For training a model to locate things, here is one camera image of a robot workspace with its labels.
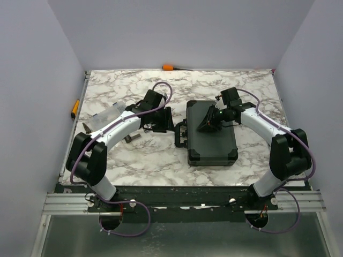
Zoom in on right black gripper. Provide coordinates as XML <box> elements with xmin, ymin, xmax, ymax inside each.
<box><xmin>197</xmin><ymin>105</ymin><xmax>230</xmax><ymax>133</ymax></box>

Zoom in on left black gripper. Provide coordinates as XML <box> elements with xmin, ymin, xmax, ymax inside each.
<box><xmin>150</xmin><ymin>107</ymin><xmax>175</xmax><ymax>133</ymax></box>

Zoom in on black poker set case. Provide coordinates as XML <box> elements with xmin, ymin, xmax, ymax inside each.
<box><xmin>174</xmin><ymin>100</ymin><xmax>238</xmax><ymax>167</ymax></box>

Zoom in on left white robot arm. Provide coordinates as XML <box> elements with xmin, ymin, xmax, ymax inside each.
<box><xmin>65</xmin><ymin>89</ymin><xmax>174</xmax><ymax>211</ymax></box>

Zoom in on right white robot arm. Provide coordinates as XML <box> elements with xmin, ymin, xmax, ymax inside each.
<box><xmin>197</xmin><ymin>87</ymin><xmax>316</xmax><ymax>210</ymax></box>

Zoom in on grey metal clamp bar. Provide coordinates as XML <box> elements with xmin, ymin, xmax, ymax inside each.
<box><xmin>124</xmin><ymin>133</ymin><xmax>141</xmax><ymax>143</ymax></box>

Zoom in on orange screwdriver at back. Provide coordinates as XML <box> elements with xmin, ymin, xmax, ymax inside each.
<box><xmin>162</xmin><ymin>65</ymin><xmax>192</xmax><ymax>71</ymax></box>

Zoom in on clear plastic parts box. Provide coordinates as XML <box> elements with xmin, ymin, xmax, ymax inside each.
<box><xmin>86</xmin><ymin>101</ymin><xmax>126</xmax><ymax>132</ymax></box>

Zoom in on orange tool at left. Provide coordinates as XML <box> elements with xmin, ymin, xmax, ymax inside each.
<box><xmin>70</xmin><ymin>100</ymin><xmax>80</xmax><ymax>119</ymax></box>

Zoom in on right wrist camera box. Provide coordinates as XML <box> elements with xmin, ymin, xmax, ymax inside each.
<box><xmin>215</xmin><ymin>95</ymin><xmax>225</xmax><ymax>109</ymax></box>

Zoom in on yellow handled pliers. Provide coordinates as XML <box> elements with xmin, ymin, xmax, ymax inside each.
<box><xmin>82</xmin><ymin>123</ymin><xmax>91</xmax><ymax>134</ymax></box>

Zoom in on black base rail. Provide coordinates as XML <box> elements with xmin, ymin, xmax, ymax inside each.
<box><xmin>53</xmin><ymin>183</ymin><xmax>279</xmax><ymax>224</ymax></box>

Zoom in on aluminium extrusion rail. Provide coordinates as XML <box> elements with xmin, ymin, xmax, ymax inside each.
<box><xmin>43</xmin><ymin>191</ymin><xmax>326</xmax><ymax>216</ymax></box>

